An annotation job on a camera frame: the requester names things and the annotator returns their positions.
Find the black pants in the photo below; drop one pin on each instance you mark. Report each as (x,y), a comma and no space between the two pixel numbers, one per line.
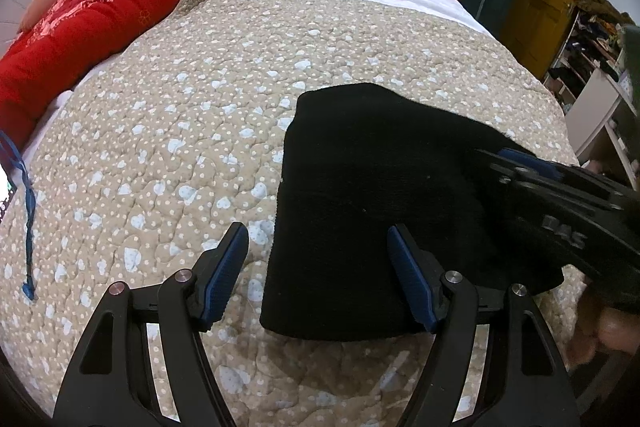
(360,207)

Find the smartphone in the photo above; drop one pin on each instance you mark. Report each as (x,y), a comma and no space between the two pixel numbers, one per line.
(4,197)

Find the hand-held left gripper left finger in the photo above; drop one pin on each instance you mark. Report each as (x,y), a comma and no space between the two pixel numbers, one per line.
(222,282)

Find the beige spotted quilt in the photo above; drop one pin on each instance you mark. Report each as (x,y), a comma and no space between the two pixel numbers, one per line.
(175,117)

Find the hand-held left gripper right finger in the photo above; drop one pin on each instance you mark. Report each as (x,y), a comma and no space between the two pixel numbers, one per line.
(412,282)

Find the person's right hand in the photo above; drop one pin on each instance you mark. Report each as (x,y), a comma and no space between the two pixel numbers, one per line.
(605,329)

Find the red floral duvet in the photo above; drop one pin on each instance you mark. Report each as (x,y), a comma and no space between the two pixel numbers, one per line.
(100,7)

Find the cluttered white shelf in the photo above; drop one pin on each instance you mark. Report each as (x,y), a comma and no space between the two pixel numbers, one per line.
(600,72)

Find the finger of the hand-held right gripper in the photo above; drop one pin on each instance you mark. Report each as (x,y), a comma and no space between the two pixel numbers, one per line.
(530,162)
(492,164)

